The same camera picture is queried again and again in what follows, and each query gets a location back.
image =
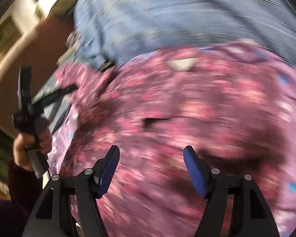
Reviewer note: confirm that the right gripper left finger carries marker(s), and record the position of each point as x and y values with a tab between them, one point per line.
51	215

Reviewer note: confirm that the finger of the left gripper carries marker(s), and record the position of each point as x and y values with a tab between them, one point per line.
24	87
54	96

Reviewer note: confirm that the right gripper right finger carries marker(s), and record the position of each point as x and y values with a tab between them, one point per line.
251	215

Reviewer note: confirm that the maroon floral garment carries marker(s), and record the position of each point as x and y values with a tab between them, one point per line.
234	103

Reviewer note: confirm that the left hand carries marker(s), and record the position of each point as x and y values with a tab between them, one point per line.
24	140

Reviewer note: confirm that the purple flowered cloth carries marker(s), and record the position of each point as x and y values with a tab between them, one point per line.
61	140

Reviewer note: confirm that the olive green cloth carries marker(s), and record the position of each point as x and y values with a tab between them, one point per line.
63	9

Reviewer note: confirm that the blue plaid bedsheet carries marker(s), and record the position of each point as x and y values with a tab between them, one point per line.
120	30

